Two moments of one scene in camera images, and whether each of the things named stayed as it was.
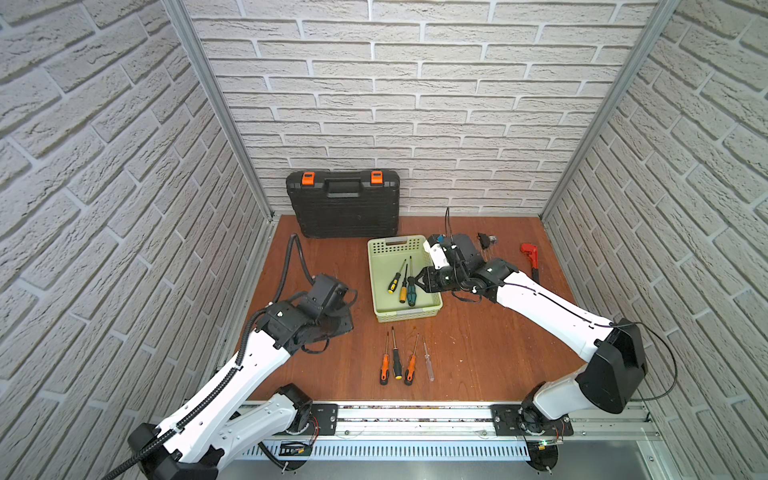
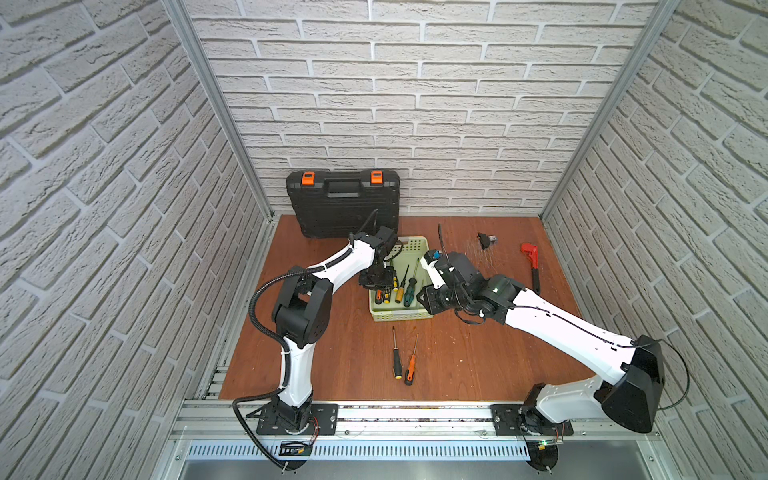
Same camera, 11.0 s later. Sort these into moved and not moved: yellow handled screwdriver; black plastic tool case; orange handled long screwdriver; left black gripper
Moved: left black gripper
Not moved: black plastic tool case; orange handled long screwdriver; yellow handled screwdriver
